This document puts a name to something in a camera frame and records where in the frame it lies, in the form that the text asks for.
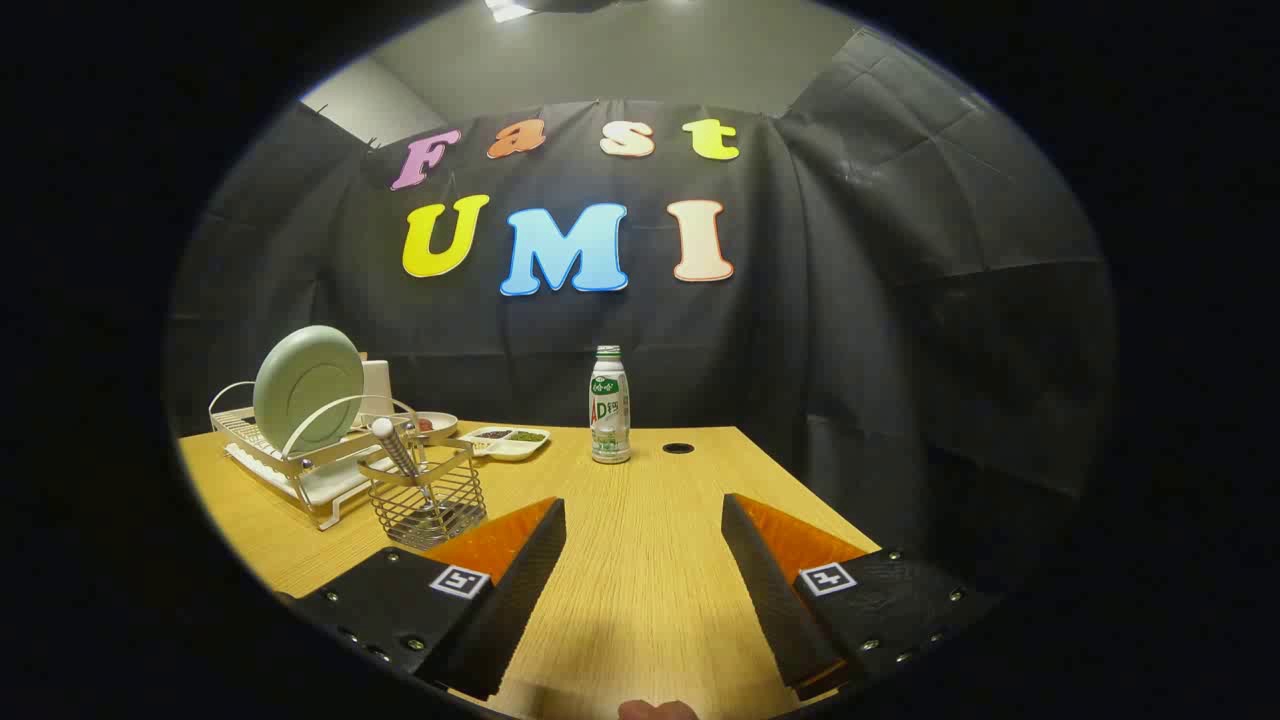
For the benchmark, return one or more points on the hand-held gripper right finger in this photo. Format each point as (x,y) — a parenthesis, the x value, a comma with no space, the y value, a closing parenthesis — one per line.
(775,590)

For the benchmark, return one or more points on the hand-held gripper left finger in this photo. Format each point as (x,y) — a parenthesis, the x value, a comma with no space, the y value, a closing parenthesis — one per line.
(520,590)

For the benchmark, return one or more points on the pale green plate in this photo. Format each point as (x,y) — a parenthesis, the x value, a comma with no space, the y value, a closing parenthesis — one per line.
(305,390)

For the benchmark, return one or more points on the beige round plate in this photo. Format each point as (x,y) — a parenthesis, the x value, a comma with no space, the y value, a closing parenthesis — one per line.
(442,425)

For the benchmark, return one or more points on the white divided tray with beans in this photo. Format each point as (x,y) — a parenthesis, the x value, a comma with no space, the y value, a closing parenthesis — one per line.
(505,447)

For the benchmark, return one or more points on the white green-label drink bottle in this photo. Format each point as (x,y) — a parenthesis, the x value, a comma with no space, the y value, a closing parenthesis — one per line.
(610,410)

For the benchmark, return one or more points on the white drip tray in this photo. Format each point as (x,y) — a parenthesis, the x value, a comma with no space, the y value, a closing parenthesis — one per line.
(332,485)

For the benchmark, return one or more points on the white toaster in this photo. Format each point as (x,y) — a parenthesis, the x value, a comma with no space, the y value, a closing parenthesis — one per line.
(376,390)

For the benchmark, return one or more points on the black backdrop cloth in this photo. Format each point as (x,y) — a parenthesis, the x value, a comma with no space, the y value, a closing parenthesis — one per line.
(850,300)

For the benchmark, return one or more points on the large ceiling light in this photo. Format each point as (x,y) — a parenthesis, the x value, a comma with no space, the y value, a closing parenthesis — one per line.
(510,10)

